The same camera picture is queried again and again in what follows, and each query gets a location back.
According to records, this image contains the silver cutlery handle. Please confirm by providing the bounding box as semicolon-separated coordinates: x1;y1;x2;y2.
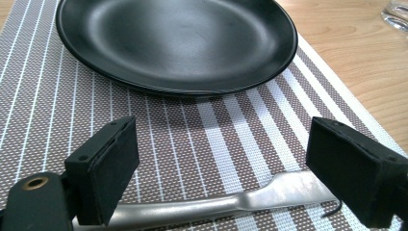
71;170;338;231

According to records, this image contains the thin black wire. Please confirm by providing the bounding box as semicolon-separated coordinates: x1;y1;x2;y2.
321;199;344;218

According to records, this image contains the short clear glass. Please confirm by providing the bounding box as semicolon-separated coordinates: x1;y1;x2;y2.
380;0;408;33

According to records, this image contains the black plate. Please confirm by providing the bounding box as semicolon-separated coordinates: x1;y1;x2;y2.
55;0;299;97

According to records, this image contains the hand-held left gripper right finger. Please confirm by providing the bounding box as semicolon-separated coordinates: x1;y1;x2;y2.
305;116;408;229

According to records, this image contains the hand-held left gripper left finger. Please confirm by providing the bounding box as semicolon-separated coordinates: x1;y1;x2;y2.
64;115;140;226

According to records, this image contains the brown white striped woven placemat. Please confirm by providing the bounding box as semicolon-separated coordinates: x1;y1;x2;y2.
0;0;408;231

